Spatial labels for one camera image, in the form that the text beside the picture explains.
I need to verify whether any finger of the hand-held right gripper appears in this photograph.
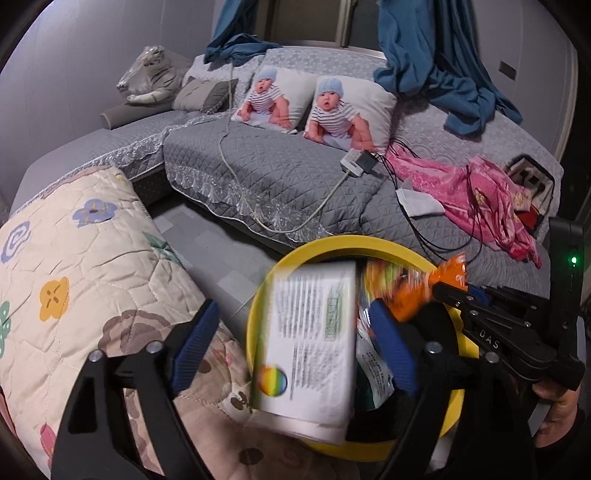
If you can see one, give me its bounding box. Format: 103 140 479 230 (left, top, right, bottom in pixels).
457 304 583 391
431 280 551 325

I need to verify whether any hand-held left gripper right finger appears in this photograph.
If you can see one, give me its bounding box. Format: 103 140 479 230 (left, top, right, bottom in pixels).
369 299 536 480

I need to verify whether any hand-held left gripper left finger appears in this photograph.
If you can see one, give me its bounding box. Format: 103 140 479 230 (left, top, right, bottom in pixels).
50 299 221 480

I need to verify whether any orange snack wrapper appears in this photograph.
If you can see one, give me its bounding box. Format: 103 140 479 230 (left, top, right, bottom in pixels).
362 253 469 321

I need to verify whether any green and white cardboard box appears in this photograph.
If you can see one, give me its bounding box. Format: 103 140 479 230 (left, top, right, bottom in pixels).
253 261 358 446

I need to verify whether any yellow round bin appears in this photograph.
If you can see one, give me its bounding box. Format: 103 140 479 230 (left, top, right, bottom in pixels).
247 234 465 462

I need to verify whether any person's right hand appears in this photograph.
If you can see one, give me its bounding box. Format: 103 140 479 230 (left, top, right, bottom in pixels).
531 381 585 448

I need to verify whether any pink cloth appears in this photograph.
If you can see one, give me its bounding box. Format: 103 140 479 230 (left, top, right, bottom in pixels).
385 150 543 268

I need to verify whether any white grey cloth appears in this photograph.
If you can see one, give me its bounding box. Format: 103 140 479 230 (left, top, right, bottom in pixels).
396 180 445 217

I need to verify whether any cream floral blanket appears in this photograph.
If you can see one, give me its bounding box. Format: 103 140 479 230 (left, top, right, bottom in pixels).
0 164 361 480

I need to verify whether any grey sofa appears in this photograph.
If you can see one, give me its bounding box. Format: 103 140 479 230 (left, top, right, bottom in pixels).
9 46 566 296

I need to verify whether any white power strip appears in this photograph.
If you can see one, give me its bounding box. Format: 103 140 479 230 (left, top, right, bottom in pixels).
341 148 370 177

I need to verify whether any grey bolster pillow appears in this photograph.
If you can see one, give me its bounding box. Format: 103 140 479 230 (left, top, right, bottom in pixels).
100 99 176 130

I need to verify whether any baby print pillow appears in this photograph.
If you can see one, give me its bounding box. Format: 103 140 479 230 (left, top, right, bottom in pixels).
302 76 398 155
231 67 319 134

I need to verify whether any grey square cushion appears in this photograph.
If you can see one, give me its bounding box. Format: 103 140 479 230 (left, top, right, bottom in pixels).
172 76 239 114

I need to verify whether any blue curtain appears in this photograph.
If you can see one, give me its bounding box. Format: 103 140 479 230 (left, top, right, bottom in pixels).
374 0 525 139
203 0 287 65

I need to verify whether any white tiger plush toy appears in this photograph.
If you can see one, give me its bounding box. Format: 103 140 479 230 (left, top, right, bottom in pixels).
115 45 190 104

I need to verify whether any black cable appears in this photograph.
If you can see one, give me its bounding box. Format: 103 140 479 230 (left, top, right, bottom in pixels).
369 138 490 259

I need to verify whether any white cable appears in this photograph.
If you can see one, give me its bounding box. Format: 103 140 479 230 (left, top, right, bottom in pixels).
217 60 352 232

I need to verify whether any window frame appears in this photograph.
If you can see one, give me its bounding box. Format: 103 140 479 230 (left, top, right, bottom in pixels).
268 0 384 48

